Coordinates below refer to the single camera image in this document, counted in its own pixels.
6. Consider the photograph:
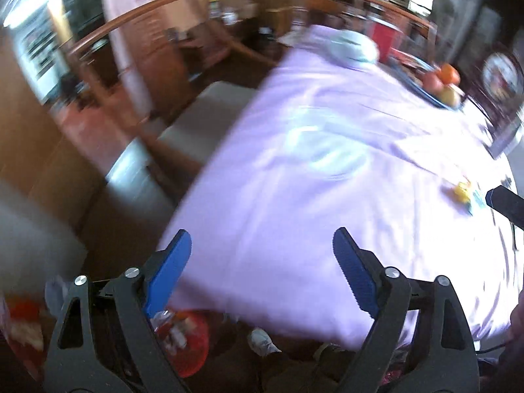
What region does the pale round disc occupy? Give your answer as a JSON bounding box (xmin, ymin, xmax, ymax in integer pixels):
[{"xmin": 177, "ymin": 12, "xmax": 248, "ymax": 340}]
[{"xmin": 282, "ymin": 125, "xmax": 373, "ymax": 181}]

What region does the blue fruit tray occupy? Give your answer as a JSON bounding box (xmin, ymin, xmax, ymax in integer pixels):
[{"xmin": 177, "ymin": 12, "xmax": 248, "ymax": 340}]
[{"xmin": 387, "ymin": 54, "xmax": 466, "ymax": 112}]

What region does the orange fruit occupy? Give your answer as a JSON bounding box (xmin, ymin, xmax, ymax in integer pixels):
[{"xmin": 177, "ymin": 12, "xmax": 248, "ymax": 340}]
[{"xmin": 437, "ymin": 63, "xmax": 461, "ymax": 85}]

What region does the yellow-green apple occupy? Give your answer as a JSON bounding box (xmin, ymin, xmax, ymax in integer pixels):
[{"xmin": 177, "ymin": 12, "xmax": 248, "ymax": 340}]
[{"xmin": 440, "ymin": 87, "xmax": 462, "ymax": 108}]

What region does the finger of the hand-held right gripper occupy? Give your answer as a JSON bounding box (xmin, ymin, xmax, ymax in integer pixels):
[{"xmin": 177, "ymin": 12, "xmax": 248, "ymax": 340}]
[{"xmin": 485, "ymin": 184, "xmax": 524, "ymax": 229}]

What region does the white ceramic bowl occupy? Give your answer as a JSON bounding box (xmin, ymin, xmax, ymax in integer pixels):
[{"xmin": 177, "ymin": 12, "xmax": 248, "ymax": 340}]
[{"xmin": 328, "ymin": 30, "xmax": 380, "ymax": 67}]

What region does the beige chair cushion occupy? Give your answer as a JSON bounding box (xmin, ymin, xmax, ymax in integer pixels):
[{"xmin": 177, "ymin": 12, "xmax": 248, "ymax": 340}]
[{"xmin": 156, "ymin": 81, "xmax": 260, "ymax": 166}]

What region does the person's white shoe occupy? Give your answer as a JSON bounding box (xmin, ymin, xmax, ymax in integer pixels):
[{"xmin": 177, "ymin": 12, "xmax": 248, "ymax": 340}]
[{"xmin": 247, "ymin": 327, "xmax": 282, "ymax": 357}]

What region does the red box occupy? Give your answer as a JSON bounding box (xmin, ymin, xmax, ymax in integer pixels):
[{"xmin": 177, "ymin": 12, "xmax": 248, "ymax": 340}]
[{"xmin": 367, "ymin": 20, "xmax": 404, "ymax": 52}]

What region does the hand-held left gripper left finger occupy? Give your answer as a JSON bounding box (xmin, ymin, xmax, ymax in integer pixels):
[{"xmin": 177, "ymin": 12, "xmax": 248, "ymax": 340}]
[{"xmin": 44, "ymin": 229, "xmax": 193, "ymax": 393}]

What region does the metal cup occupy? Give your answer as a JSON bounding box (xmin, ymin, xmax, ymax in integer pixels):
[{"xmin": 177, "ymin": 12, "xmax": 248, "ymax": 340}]
[{"xmin": 488, "ymin": 115, "xmax": 524, "ymax": 161}]

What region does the purple tablecloth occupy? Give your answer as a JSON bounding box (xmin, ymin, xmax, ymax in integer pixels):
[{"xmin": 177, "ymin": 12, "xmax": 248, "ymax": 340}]
[{"xmin": 158, "ymin": 25, "xmax": 524, "ymax": 348}]

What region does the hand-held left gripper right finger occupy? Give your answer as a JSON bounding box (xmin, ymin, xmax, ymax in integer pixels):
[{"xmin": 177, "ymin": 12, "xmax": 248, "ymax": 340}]
[{"xmin": 332, "ymin": 226, "xmax": 480, "ymax": 393}]

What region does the red apple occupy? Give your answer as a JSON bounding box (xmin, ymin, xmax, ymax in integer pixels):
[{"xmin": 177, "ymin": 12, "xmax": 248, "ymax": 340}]
[{"xmin": 421, "ymin": 73, "xmax": 446, "ymax": 94}]

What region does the decorative picture plate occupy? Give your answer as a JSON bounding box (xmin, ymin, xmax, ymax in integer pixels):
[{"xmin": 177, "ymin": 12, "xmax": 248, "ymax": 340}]
[{"xmin": 480, "ymin": 50, "xmax": 521, "ymax": 109}]

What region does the curved wooden chair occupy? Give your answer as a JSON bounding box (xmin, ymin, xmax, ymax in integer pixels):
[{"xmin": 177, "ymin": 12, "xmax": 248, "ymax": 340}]
[{"xmin": 67, "ymin": 0, "xmax": 281, "ymax": 160}]

